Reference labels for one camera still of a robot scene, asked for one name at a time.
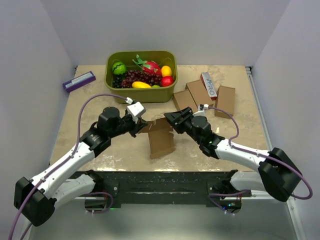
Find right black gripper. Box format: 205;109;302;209
164;107;203;145

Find red toy grapes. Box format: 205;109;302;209
120;70;161;88

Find yellow toy mango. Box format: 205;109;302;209
132;81;152;89

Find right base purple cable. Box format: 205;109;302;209
207;188;252;216

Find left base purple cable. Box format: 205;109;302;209
82;191;114;215

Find red toy apple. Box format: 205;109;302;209
160;76;174;87

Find red white toothpaste box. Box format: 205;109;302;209
200;72;218;100

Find green toy watermelon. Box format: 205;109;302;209
111;61;127;75

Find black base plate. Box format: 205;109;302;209
85;170;236;210

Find right folded brown box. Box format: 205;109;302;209
215;85;236;116

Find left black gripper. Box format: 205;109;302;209
109;112;148;139

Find yellow orange toy lemon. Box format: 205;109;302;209
161;65;173;77

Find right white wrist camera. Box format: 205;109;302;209
192;104;209;117

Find olive green plastic basket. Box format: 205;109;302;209
104;50;178;103

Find brown paper box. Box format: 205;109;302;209
139;117;176;159

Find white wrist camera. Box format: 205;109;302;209
126;102;146;124
192;104;209;117

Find purple flat box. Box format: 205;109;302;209
62;71;96;93

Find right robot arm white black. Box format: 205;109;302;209
164;107;302;202

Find middle folded brown box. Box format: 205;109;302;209
185;79;214;106

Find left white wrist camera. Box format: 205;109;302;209
126;102;146;124

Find front folded brown box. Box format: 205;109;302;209
172;89;198;112

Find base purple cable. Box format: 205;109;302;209
82;191;114;215
207;188;252;216

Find pink toy dragon fruit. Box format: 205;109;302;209
132;54;162;77

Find aluminium frame rail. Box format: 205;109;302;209
286;197;307;240

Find dark blue toy grapes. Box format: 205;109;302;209
112;75;124;89

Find folded brown box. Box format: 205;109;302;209
172;89;198;112
215;85;236;116
185;79;214;106

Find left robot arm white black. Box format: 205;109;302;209
13;102;148;227

